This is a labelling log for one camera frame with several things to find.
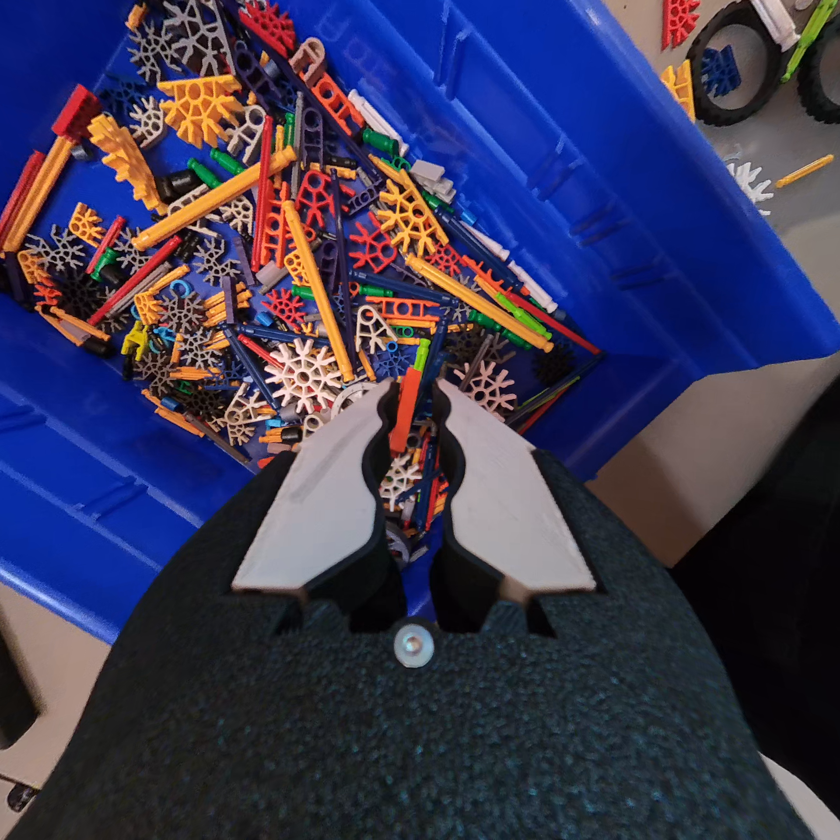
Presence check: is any small red toy connector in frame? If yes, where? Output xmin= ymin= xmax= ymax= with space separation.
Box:
xmin=661 ymin=0 xmax=702 ymax=51

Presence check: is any green toy rod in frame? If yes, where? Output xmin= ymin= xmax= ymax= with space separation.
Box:
xmin=781 ymin=0 xmax=832 ymax=84

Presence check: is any blue toy connector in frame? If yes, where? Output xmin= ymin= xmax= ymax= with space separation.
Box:
xmin=701 ymin=46 xmax=742 ymax=98

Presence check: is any orange short toy rod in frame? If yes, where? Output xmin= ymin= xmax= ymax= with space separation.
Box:
xmin=776 ymin=154 xmax=835 ymax=189

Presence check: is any pile of colourful toy pieces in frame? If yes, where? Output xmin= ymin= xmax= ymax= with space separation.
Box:
xmin=0 ymin=0 xmax=606 ymax=565

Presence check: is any blue plastic bin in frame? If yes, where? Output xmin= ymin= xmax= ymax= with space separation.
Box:
xmin=0 ymin=0 xmax=840 ymax=644

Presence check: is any yellow fan toy connector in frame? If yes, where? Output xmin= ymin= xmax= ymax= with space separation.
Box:
xmin=659 ymin=59 xmax=697 ymax=123

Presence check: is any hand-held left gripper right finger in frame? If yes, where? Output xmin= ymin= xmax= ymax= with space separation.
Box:
xmin=432 ymin=379 xmax=598 ymax=595

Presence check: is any red orange toy rod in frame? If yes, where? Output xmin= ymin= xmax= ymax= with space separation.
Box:
xmin=390 ymin=366 xmax=422 ymax=455

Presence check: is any white toy rod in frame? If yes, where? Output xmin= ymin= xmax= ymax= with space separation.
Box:
xmin=751 ymin=0 xmax=799 ymax=51

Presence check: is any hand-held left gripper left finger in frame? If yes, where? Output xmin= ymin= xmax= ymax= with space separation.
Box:
xmin=231 ymin=378 xmax=401 ymax=595

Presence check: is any black toy tyre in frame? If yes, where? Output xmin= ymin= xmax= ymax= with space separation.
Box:
xmin=686 ymin=7 xmax=783 ymax=127
xmin=797 ymin=26 xmax=840 ymax=126

